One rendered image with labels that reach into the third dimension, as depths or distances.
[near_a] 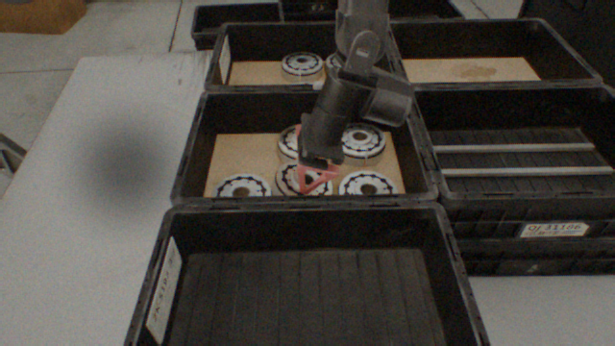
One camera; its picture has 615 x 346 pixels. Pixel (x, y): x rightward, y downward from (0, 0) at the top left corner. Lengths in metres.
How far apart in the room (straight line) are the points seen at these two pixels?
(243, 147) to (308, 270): 0.32
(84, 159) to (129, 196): 0.19
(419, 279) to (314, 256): 0.16
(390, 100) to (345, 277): 0.27
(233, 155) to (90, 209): 0.35
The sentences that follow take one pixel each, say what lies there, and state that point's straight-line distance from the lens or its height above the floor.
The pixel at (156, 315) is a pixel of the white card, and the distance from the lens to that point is 0.56.
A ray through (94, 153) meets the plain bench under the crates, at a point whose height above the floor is 0.70.
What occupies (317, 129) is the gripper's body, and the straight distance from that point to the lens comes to 0.60.
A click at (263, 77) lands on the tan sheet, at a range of 1.05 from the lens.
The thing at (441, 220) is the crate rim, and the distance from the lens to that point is 0.60.
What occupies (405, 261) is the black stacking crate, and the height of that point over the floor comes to 0.83.
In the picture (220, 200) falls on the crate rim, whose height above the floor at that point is 0.93.
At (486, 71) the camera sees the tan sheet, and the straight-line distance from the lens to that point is 1.15.
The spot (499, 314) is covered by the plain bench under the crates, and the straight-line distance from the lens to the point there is 0.82.
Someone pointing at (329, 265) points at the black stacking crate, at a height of 0.83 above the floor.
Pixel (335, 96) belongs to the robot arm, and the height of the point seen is 1.06.
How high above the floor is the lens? 1.37
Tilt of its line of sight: 45 degrees down
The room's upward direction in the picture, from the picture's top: straight up
